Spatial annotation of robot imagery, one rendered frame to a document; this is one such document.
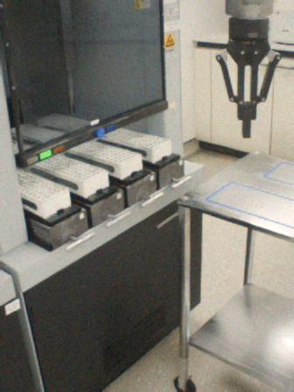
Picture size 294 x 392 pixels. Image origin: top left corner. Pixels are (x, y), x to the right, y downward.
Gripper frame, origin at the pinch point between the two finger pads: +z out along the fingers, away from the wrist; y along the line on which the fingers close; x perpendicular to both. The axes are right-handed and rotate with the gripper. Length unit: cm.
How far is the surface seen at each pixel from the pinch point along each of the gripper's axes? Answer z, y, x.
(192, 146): 111, -6, 273
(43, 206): 29, -50, 19
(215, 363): 115, 0, 46
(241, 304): 87, 8, 49
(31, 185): 28, -56, 30
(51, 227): 34, -48, 17
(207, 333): 87, -5, 33
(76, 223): 37, -42, 23
